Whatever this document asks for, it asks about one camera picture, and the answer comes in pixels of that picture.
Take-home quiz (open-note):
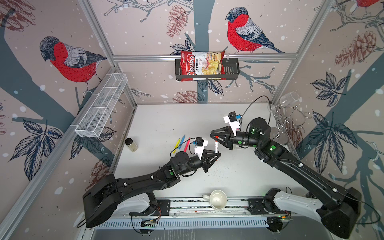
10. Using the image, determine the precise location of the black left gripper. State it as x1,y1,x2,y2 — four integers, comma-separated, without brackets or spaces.
177,149,220,177

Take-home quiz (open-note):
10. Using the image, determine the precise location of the white marker pen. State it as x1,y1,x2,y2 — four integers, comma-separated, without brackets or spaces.
215,141,219,154

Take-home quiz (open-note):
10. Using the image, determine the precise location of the pink highlighter pen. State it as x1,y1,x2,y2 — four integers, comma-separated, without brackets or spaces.
184,138,191,152

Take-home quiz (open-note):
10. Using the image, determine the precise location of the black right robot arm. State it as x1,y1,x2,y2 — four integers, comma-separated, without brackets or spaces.
210,118,362,239

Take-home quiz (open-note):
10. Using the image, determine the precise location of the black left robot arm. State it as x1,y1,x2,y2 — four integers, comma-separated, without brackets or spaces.
83,150,222,228

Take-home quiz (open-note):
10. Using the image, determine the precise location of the blue highlighter pen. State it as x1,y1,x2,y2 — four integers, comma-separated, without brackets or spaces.
178,135,186,150

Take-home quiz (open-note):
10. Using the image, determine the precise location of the yellow highlighter pen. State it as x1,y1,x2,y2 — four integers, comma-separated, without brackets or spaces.
172,139,181,154

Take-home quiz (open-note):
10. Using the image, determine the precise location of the white ceramic cup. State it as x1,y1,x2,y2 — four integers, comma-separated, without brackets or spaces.
202,190,228,211

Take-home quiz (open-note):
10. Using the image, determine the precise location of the chrome glass holder stand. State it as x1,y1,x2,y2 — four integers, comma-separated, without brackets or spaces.
269,106,312,148

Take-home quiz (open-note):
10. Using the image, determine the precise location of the red cassava chips bag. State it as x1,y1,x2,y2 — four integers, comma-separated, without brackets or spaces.
180,51,225,82

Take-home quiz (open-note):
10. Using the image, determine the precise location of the clear wine glass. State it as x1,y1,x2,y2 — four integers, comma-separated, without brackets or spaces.
268,92,300,114

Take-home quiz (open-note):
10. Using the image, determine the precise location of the small glass spice jar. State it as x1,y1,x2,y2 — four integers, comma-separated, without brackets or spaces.
125,138,138,153

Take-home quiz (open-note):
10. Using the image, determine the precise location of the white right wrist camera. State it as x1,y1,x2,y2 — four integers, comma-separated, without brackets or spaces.
223,112,241,136

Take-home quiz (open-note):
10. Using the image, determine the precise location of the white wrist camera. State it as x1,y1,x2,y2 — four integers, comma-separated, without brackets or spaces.
195,137,208,160
223,112,241,136

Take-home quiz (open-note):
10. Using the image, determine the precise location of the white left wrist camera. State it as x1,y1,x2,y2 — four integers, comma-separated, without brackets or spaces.
195,137,208,160

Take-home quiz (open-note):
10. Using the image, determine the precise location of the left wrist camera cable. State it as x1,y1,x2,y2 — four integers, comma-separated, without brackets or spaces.
169,137,198,158

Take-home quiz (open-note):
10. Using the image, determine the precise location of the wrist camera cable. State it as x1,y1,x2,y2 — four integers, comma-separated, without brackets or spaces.
169,137,198,158
240,95,272,127

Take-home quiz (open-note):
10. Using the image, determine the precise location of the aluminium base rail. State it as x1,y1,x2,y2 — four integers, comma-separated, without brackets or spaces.
94,197,295,234

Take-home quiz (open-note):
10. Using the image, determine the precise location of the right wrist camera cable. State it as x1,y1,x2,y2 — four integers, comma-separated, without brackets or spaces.
240,95,272,127

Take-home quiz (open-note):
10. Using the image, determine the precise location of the black wire wall basket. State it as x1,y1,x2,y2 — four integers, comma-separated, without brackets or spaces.
175,59,240,82

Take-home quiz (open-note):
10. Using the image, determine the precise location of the white mesh wall shelf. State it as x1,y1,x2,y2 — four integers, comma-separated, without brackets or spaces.
75,73,128,138

